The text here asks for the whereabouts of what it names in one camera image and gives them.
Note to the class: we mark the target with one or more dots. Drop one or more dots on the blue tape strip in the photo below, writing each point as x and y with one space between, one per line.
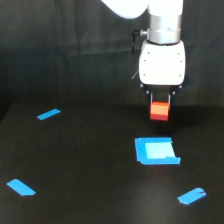
191 196
48 114
20 188

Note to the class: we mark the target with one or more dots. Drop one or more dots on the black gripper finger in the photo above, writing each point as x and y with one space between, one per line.
171 97
150 98

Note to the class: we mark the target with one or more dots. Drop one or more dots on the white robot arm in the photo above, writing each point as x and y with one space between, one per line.
165 18

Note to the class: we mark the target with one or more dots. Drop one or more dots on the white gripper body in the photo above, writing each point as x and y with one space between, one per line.
162 66

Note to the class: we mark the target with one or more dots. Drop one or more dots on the red hexagonal block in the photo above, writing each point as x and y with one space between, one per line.
159 111

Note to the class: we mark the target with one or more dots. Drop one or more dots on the blue tape strip near right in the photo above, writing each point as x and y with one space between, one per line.
191 196

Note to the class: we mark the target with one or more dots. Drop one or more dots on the blue tape square marker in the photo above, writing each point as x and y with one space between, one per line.
156 151

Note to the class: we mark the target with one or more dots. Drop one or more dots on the blue tape strip near left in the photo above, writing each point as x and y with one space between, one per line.
20 188

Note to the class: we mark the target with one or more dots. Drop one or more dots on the blue tape strip far left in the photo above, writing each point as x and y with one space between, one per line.
48 114

